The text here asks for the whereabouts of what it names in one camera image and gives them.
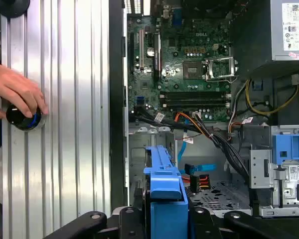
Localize grey metal disk bay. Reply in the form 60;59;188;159
128;126;178;208

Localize blue disk data wire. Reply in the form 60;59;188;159
176;119;218;176

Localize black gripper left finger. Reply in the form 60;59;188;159
43;206;150;239

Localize round black tool blue ring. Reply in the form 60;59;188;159
5;104;47;131

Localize thin metal locking lever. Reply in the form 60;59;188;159
205;74;239;83

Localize disk power wire black plug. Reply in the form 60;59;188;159
181;173;211;194

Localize grey metal drive cage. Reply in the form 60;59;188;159
249;124;299;218

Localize blue video port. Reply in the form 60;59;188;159
172;8;183;27

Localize black cable bundle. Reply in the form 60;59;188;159
130;106;252;186

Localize white expansion slot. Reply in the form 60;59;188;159
139;28;144;70

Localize yellow wire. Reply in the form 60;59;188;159
245;79;299;116

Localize green motherboard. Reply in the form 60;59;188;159
127;7;233;123

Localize blue plastic drive bracket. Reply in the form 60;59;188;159
271;133;299;167

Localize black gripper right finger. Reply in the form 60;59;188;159
189;206;299;239

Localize black RAM slot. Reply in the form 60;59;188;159
163;99;226;107
163;91;226;99

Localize open black PC case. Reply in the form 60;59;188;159
109;0;299;220

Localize grey power supply unit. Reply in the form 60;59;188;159
270;0;299;62

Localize orange wire bundle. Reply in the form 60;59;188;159
173;112;207;136

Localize round black table foot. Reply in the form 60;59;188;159
0;0;31;18

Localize long black expansion slot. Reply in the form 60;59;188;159
153;32;162;78

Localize person's bare hand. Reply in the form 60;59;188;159
0;58;49;119

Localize hard disk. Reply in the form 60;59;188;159
133;145;191;239

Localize metal socket cover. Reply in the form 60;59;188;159
203;57;236;82

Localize CPU socket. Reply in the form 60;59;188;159
182;60;204;80

